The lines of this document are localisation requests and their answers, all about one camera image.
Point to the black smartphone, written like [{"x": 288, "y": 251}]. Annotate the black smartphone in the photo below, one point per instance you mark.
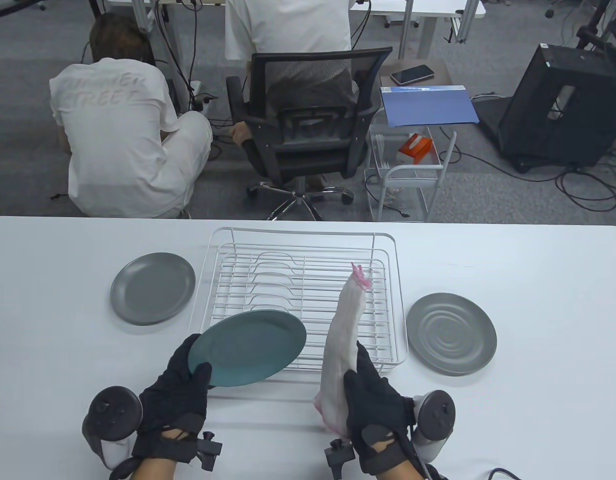
[{"x": 412, "y": 75}]

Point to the person's left hand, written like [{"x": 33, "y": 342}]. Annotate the person's left hand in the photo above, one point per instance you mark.
[{"x": 173, "y": 400}]

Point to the person's left forearm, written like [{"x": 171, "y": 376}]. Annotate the person's left forearm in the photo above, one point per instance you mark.
[{"x": 155, "y": 471}]

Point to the grey plate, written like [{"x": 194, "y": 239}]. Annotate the grey plate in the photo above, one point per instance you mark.
[
  {"x": 153, "y": 289},
  {"x": 451, "y": 334}
]

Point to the black mesh office chair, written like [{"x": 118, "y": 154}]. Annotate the black mesh office chair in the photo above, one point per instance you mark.
[{"x": 308, "y": 150}]

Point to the white pink-edged dish cloth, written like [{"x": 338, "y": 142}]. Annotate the white pink-edged dish cloth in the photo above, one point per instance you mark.
[{"x": 345, "y": 325}]

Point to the black tripod stand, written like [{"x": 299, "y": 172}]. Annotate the black tripod stand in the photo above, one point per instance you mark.
[{"x": 595, "y": 30}]

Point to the black left hand controller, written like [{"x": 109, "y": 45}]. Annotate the black left hand controller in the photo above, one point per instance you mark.
[{"x": 113, "y": 410}]

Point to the blue folder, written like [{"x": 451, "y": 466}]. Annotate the blue folder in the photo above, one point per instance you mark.
[{"x": 427, "y": 107}]

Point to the brown side table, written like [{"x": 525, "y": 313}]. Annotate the brown side table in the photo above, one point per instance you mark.
[{"x": 440, "y": 70}]

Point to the black office chair base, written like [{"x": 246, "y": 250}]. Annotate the black office chair base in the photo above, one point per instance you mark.
[{"x": 13, "y": 9}]

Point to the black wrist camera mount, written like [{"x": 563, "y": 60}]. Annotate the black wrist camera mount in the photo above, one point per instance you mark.
[
  {"x": 337, "y": 455},
  {"x": 208, "y": 447}
]

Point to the person's right hand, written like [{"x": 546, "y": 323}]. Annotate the person's right hand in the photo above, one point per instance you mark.
[{"x": 375, "y": 415}]

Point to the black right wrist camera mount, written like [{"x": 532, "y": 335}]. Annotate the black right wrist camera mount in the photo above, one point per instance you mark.
[{"x": 337, "y": 455}]

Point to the orange box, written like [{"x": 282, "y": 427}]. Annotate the orange box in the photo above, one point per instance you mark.
[{"x": 417, "y": 146}]

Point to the white metal cart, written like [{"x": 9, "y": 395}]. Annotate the white metal cart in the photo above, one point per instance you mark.
[{"x": 412, "y": 167}]

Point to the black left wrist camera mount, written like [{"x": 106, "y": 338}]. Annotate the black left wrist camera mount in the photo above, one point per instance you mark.
[{"x": 208, "y": 447}]

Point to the teal plate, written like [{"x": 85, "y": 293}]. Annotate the teal plate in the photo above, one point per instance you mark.
[{"x": 253, "y": 345}]

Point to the white power strip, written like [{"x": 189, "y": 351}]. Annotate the white power strip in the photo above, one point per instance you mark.
[{"x": 200, "y": 95}]

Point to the black hand controller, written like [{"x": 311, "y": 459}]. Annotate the black hand controller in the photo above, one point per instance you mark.
[
  {"x": 113, "y": 410},
  {"x": 435, "y": 412}
]

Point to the black mesh computer tower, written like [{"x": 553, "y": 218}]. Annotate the black mesh computer tower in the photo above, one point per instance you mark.
[{"x": 532, "y": 125}]

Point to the black right hand controller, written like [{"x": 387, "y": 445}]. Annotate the black right hand controller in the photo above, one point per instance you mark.
[{"x": 435, "y": 412}]

